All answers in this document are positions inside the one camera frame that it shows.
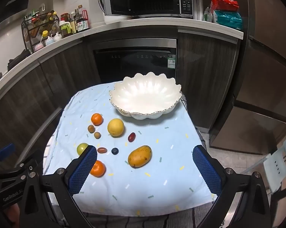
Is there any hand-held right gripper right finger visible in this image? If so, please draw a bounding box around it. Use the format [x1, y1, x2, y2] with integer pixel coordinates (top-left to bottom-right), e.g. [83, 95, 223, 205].
[192, 145, 273, 228]

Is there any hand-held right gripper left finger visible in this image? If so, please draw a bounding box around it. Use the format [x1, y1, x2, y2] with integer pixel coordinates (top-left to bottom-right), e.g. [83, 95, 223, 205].
[19, 145, 98, 228]

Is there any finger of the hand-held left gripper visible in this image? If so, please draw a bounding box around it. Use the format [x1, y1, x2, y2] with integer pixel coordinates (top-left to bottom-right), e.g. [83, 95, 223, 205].
[0, 148, 44, 183]
[0, 143, 16, 171]

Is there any small tangerine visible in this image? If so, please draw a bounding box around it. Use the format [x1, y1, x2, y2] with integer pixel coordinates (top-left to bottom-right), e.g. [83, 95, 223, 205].
[89, 160, 106, 178]
[91, 113, 103, 126]

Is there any large yellow orange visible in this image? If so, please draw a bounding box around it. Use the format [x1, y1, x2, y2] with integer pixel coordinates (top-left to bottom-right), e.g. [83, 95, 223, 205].
[107, 118, 125, 137]

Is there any yellow mango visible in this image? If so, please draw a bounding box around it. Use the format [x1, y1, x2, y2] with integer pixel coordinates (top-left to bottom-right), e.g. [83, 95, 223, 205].
[128, 145, 152, 169]

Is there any white scalloped bowl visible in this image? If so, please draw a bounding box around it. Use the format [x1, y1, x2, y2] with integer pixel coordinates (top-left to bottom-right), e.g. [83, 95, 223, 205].
[109, 72, 182, 120]

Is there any light blue patterned cloth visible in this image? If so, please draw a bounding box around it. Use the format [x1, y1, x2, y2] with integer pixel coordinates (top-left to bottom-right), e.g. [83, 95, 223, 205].
[42, 81, 218, 216]

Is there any white plastic stool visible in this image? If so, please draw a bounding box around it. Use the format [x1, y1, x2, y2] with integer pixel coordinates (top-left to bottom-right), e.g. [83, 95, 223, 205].
[263, 131, 286, 194]

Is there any black gas stove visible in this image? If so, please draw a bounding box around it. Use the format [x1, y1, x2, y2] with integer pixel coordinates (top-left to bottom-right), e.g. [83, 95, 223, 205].
[7, 50, 31, 70]

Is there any dark wood kitchen cabinet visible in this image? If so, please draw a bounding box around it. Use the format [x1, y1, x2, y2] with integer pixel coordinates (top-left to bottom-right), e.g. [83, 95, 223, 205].
[0, 17, 244, 171]

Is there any dark refrigerator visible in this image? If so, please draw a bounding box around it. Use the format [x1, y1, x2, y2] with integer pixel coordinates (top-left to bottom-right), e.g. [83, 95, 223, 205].
[235, 0, 286, 149]

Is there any green lidded jar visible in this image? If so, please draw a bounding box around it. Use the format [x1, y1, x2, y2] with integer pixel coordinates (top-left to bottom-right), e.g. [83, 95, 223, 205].
[59, 20, 72, 38]

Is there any brown labelled bottle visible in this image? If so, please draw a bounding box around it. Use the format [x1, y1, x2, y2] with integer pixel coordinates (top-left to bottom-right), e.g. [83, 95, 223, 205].
[70, 11, 77, 34]

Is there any large soy sauce bottle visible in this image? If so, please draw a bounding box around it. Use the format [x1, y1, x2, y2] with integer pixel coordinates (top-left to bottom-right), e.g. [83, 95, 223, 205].
[75, 5, 89, 32]

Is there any teal bag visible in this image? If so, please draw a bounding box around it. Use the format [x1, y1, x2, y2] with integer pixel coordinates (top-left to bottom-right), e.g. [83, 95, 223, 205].
[213, 10, 243, 30]

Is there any green white bag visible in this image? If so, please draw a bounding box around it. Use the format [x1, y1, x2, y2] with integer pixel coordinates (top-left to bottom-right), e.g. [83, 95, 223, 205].
[203, 7, 216, 23]

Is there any clear plastic roll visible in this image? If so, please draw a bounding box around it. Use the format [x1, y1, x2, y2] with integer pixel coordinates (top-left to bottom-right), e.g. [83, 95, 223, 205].
[193, 0, 206, 21]

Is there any red bag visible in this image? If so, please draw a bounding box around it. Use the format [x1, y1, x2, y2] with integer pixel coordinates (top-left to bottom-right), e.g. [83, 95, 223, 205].
[209, 0, 239, 12]

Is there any silver black microwave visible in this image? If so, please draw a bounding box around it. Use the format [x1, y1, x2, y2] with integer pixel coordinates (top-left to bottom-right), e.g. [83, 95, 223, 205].
[98, 0, 194, 19]

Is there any black wire spice rack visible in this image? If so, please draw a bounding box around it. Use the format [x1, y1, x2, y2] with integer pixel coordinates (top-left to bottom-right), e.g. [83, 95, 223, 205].
[21, 11, 60, 54]

